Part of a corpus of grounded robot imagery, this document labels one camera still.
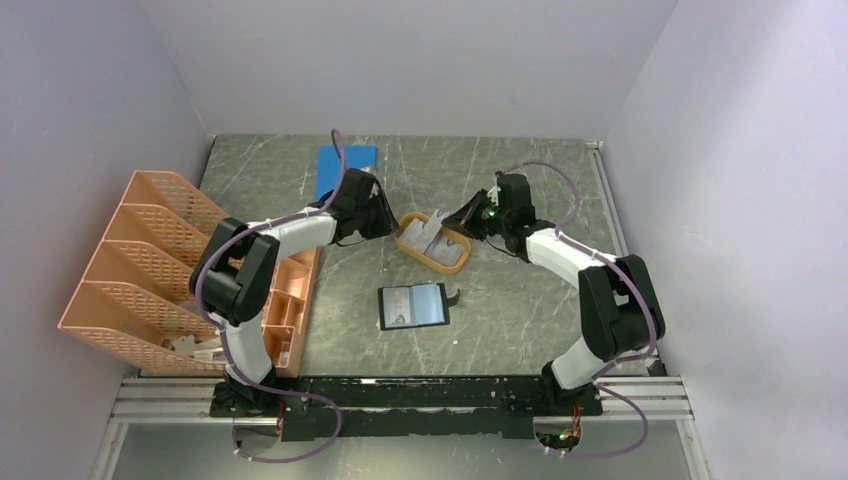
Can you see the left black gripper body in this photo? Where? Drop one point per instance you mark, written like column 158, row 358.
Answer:
column 373, row 217

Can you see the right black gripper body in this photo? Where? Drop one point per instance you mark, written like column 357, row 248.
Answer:
column 503, row 222

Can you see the yellow oval tray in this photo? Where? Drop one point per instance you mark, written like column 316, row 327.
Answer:
column 444, row 233

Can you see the black card holder wallet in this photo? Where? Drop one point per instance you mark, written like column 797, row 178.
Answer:
column 430, row 304

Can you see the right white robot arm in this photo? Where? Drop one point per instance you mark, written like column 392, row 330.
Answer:
column 620, row 316

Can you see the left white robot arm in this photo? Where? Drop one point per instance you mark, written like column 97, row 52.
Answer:
column 233, row 278

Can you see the silver VIP card stack left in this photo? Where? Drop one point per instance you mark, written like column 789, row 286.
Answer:
column 416, row 235

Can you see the blue flat mat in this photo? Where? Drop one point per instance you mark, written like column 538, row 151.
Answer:
column 328, row 165

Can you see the orange mesh file rack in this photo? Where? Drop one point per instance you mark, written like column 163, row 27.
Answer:
column 133, row 301

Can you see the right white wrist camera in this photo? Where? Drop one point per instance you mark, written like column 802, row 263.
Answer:
column 493, row 193

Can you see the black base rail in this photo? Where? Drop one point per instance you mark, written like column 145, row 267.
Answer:
column 315, row 407

